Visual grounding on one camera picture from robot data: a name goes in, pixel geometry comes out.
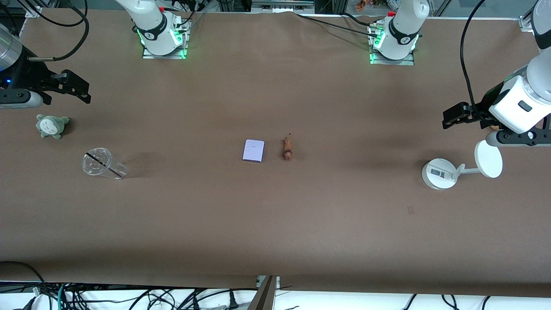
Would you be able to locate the grey totoro plush toy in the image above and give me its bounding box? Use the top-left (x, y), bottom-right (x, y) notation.
top-left (36, 114), bottom-right (70, 140)

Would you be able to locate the white round-base desk lamp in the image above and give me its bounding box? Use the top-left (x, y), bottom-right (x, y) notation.
top-left (421, 140), bottom-right (503, 191)

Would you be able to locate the clear plastic cup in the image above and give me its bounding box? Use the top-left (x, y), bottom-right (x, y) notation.
top-left (82, 148), bottom-right (128, 180)

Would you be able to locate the brown table cover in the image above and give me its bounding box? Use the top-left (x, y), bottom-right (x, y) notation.
top-left (0, 8), bottom-right (551, 298)

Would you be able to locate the grey metal beam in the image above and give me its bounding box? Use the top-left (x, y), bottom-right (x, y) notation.
top-left (248, 276), bottom-right (281, 310)

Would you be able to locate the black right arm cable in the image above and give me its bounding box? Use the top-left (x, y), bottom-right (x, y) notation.
top-left (15, 0), bottom-right (90, 62)

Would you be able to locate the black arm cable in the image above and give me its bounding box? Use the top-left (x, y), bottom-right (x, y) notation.
top-left (15, 0), bottom-right (90, 62)
top-left (459, 0), bottom-right (489, 122)

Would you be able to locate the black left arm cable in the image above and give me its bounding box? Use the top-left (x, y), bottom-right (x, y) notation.
top-left (459, 0), bottom-right (489, 122)

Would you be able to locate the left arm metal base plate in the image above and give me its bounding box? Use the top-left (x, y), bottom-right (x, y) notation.
top-left (369, 22), bottom-right (415, 66)

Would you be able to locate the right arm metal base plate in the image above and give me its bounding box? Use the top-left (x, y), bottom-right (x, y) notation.
top-left (142, 19), bottom-right (189, 59)

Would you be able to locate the short black tabletop cable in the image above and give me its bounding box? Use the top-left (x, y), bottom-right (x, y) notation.
top-left (342, 12), bottom-right (379, 27)

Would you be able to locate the long black tabletop cable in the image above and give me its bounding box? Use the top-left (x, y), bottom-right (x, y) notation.
top-left (295, 13), bottom-right (375, 34)

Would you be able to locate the black arched cable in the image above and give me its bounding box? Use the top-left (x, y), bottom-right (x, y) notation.
top-left (0, 260), bottom-right (46, 298)

